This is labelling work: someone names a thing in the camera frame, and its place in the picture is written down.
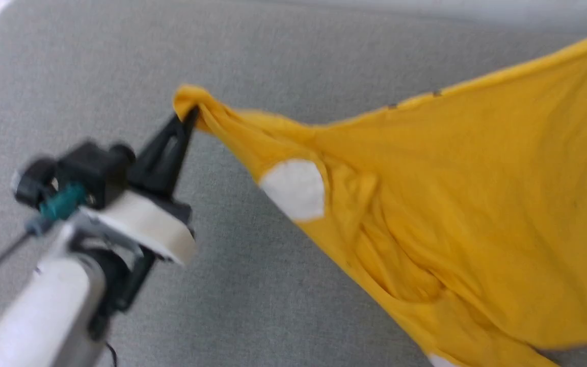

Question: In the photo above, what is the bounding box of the yellow tiger face garment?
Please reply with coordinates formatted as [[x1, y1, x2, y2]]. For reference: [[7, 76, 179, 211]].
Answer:
[[172, 28, 587, 367]]

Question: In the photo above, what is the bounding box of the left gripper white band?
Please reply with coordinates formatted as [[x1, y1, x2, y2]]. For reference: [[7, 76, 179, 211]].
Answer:
[[68, 107, 201, 314]]

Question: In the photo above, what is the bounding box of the black cable teal plug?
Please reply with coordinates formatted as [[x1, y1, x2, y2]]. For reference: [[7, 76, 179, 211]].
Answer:
[[0, 182, 88, 287]]

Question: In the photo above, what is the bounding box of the grey fabric sofa seat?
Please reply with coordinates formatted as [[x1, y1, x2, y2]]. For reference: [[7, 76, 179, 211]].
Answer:
[[0, 0, 587, 367]]

